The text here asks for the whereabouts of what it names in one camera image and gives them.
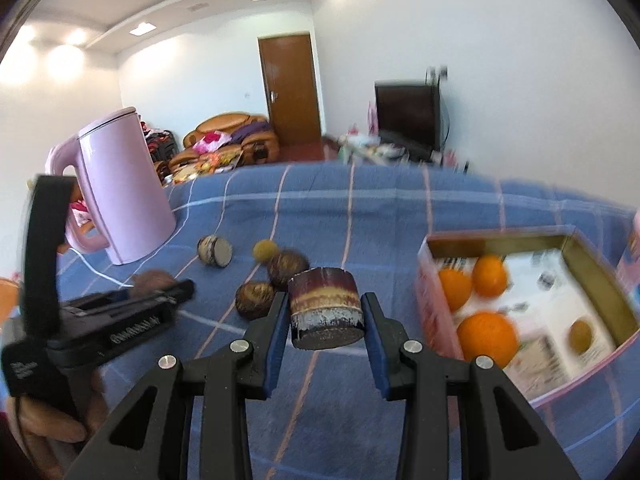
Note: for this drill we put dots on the person's left hand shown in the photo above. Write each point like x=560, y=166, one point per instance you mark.
x=50, y=425

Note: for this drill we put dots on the brown cake piece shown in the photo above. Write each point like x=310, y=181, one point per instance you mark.
x=325, y=305

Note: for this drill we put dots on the pink electric kettle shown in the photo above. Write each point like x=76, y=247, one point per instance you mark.
x=125, y=185

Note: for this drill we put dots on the black television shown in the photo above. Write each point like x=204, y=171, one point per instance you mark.
x=405, y=110

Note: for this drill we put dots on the ceiling air vent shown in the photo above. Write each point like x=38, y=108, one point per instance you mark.
x=197, y=7

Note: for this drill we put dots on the brown-green kiwi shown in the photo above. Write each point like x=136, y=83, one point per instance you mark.
x=263, y=251
x=581, y=336

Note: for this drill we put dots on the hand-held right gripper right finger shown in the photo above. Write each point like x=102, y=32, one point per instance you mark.
x=375, y=340

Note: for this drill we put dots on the pink tin box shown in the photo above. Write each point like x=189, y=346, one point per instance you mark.
x=435, y=310

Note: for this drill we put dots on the white television stand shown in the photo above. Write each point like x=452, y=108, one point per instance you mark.
x=380, y=152

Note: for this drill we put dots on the brown wooden door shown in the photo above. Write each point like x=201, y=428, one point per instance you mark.
x=290, y=90

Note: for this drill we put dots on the dark round beet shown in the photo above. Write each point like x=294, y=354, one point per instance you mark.
x=255, y=300

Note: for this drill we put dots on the brown leather armchair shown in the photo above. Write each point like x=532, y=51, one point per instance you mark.
x=220, y=122

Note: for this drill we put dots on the blue checked blanket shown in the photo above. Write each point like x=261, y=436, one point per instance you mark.
x=350, y=210

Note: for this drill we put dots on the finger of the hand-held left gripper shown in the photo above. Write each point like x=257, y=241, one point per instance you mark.
x=150, y=297
x=100, y=299

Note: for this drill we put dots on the pink floral cushion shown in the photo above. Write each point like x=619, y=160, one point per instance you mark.
x=209, y=141

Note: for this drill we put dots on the dark shelf rack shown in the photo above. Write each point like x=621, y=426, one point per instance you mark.
x=162, y=150

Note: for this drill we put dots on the large orange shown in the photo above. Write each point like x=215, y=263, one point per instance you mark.
x=487, y=337

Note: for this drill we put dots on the pink cartoon cup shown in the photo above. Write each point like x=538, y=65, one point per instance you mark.
x=634, y=245

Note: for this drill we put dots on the purple cloth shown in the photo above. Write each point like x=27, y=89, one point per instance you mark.
x=250, y=131

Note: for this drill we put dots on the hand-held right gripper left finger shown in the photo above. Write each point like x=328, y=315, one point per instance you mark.
x=277, y=340

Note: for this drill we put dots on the small orange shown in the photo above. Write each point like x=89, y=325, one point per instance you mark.
x=455, y=289
x=490, y=276

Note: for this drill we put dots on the pink gift bag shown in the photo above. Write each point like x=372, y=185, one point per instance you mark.
x=373, y=117

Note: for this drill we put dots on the round ceiling spotlight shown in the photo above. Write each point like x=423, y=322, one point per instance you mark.
x=75, y=36

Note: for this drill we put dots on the cluttered coffee table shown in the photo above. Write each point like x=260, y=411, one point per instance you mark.
x=205, y=165

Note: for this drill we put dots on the wall socket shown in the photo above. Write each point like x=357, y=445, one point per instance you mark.
x=436, y=73

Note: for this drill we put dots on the pink floral cloth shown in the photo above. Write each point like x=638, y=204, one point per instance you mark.
x=81, y=212

